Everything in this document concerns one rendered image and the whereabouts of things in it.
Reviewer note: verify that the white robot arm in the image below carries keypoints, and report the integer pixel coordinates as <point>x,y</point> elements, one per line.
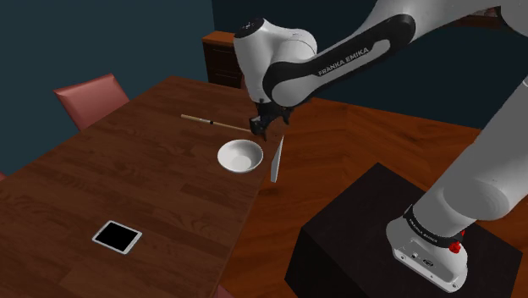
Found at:
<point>466,181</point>

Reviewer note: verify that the black robot stand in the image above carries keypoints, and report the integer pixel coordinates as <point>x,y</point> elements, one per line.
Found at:
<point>350,231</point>

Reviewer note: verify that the red chair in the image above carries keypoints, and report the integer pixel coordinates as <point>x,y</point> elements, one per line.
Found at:
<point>222,292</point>
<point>92,103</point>

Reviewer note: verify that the white tablet with black screen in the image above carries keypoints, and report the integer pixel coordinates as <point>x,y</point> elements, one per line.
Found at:
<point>117,237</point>

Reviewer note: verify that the wooden stick with black band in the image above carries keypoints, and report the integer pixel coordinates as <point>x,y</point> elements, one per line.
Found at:
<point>198,119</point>

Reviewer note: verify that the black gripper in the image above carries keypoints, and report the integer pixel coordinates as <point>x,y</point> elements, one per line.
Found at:
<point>270,110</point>

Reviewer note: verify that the brown wooden dresser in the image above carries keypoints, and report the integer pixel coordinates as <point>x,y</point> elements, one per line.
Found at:
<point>220,62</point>

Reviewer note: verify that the thin white flat slab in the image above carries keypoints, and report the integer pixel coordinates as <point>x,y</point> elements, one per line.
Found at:
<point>275,165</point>

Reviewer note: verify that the brown wooden table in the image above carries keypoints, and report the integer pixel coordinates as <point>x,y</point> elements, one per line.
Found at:
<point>144,177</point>

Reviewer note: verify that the white bowl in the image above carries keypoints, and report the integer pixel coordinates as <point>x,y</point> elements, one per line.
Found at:
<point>240,156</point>

